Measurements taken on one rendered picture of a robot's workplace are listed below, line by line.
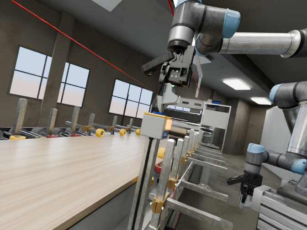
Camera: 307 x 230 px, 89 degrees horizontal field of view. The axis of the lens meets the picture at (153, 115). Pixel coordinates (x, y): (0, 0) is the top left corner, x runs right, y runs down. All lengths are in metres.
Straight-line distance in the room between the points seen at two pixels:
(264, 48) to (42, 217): 0.88
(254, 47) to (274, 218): 0.67
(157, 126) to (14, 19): 4.88
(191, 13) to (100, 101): 4.80
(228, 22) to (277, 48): 0.27
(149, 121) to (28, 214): 0.39
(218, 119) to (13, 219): 3.31
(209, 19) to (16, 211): 0.74
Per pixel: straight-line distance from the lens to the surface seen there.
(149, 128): 0.46
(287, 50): 0.80
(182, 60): 0.50
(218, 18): 0.56
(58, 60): 4.83
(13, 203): 0.62
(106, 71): 5.31
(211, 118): 3.50
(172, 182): 1.00
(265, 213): 0.90
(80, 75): 5.04
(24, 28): 5.11
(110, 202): 0.84
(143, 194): 0.52
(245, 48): 0.72
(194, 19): 0.55
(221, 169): 1.28
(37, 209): 0.59
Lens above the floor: 1.21
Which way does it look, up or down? 1 degrees up
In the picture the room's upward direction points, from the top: 12 degrees clockwise
